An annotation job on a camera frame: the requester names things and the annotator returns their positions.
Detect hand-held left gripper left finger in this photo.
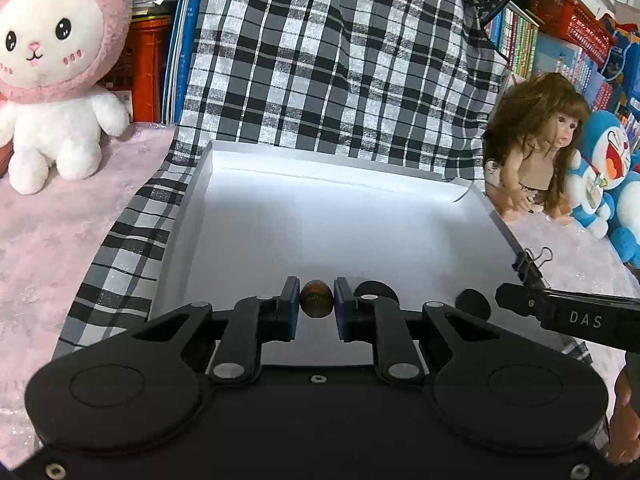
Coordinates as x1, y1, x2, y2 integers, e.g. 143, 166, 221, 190
131, 276, 301, 385

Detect person's right hand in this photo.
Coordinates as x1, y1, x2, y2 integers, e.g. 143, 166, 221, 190
607, 365, 640, 466

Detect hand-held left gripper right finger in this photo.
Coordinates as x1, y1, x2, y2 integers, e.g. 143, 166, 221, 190
334, 276, 505, 385

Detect pink and white rabbit plush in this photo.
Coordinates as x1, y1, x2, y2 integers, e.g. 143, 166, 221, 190
0, 0, 133, 196

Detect black binder clip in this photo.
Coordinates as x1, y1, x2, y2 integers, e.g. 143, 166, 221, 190
512, 246, 553, 283

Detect black round puck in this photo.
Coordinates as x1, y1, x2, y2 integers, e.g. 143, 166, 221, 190
354, 280, 400, 306
456, 287, 492, 318

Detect red plastic basket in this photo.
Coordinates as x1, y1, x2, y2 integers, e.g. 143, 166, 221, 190
527, 0, 616, 53

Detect pink star-print cloth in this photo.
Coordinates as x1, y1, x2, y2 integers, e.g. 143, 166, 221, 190
0, 120, 640, 461

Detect brown walnut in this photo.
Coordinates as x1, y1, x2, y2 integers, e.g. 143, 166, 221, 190
300, 280, 334, 318

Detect row of books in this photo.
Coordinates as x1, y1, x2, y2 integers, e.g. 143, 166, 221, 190
487, 5, 640, 151

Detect brown-haired baby doll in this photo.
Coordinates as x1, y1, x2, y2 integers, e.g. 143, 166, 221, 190
481, 72, 591, 226

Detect white shallow box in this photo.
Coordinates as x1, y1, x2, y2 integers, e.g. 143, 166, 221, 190
148, 140, 543, 356

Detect blue cat plush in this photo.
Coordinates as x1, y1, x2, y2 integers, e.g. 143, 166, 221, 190
567, 110, 640, 266

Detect blue printed bag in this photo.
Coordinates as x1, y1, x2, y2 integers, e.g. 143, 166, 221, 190
597, 15, 640, 81

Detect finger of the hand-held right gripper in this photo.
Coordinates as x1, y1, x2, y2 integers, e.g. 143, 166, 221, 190
495, 282, 640, 329

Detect red plastic crate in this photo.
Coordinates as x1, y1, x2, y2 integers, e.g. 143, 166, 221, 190
102, 17, 173, 123

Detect blue folders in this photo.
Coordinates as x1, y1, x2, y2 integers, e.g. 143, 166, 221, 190
167, 0, 211, 126

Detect black and white plaid cloth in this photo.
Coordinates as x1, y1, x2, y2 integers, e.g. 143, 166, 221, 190
52, 0, 593, 363

